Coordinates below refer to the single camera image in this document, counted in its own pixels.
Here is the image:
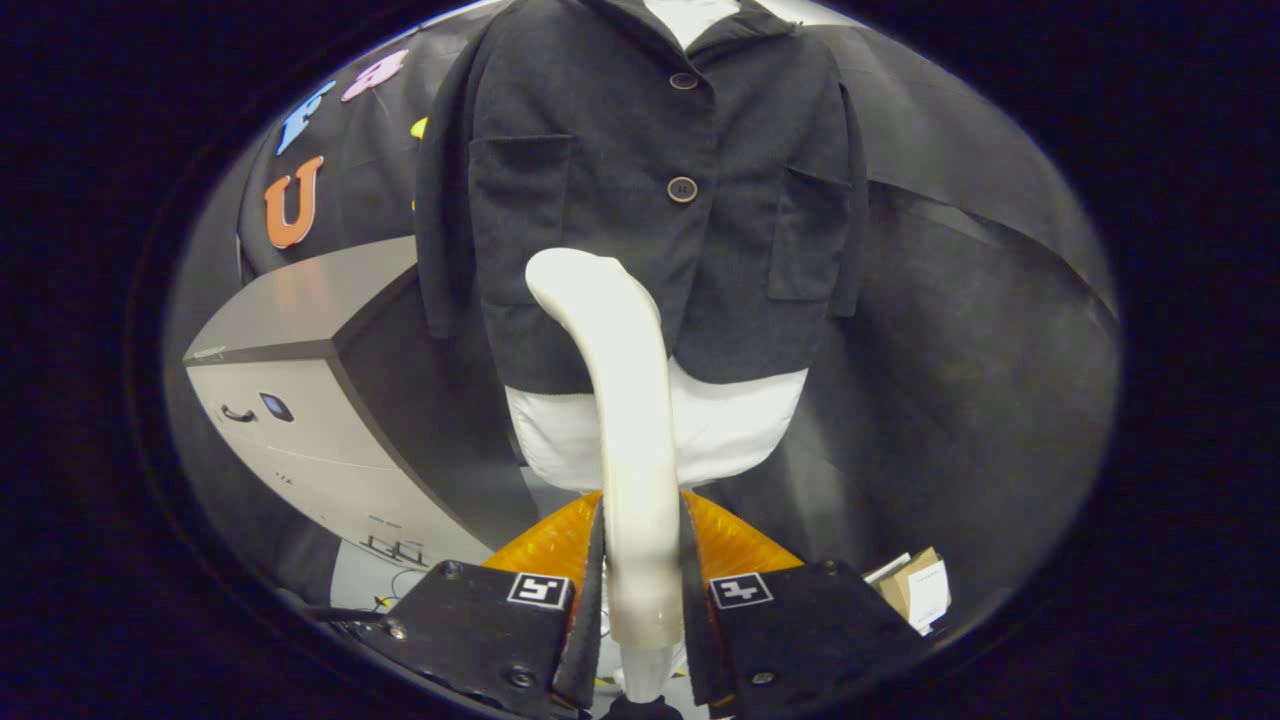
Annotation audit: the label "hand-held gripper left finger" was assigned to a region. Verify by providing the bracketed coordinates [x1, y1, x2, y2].
[360, 490, 607, 720]

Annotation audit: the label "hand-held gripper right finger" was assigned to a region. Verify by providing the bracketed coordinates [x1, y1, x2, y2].
[680, 490, 926, 719]

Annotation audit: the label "black button jacket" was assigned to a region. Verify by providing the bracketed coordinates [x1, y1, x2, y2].
[415, 0, 869, 394]

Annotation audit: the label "white mannequin torso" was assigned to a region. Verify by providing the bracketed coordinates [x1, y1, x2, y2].
[505, 0, 809, 493]

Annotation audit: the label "small cardboard box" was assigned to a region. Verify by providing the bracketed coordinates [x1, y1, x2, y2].
[865, 547, 951, 636]

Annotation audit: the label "black backdrop cloth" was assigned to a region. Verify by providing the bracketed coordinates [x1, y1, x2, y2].
[165, 0, 1119, 621]

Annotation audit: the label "grey cabinet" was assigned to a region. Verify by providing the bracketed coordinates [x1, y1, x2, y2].
[183, 235, 541, 571]

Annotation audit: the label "black floor cables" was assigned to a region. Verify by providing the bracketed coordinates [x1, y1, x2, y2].
[300, 568, 433, 623]

